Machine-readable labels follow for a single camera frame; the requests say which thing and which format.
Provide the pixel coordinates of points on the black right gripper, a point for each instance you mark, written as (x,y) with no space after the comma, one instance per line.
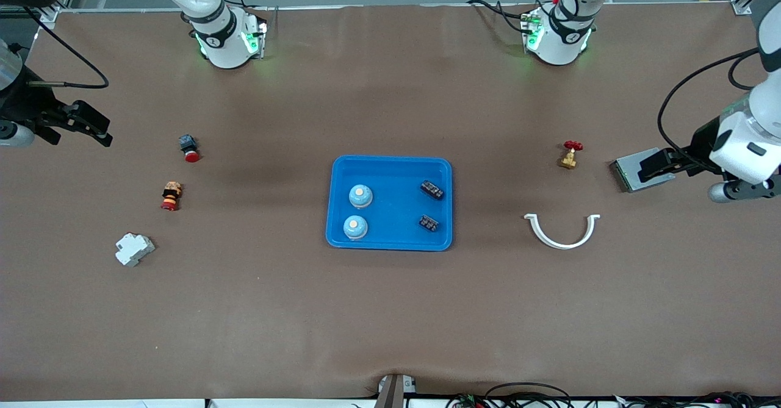
(24,104)

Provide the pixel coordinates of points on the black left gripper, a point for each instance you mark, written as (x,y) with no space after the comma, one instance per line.
(701,143)

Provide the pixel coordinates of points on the large brown electrolytic capacitor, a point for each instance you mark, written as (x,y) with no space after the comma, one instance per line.
(432,190)

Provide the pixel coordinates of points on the blue bell with cream button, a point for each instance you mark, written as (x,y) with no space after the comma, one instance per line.
(360,195)
(355,227)

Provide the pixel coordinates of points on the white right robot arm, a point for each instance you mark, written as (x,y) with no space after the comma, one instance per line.
(219,36)

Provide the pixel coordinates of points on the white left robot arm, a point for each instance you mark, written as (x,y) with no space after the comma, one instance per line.
(564,39)

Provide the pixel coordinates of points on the blue plastic tray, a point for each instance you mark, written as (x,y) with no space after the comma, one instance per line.
(390,213)

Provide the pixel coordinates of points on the grey metal box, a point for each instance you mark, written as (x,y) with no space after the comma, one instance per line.
(625,173)

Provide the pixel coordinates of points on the black red-capped push button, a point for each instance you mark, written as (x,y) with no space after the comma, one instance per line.
(190,147)

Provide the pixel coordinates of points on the white circuit breaker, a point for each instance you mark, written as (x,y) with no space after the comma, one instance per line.
(134,249)

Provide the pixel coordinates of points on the brown table mat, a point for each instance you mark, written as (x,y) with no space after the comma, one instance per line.
(390,310)

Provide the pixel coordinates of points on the red yellow emergency stop switch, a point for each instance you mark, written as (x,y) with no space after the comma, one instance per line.
(171,196)

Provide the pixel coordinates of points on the white curved plastic bracket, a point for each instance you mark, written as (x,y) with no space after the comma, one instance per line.
(561,245)

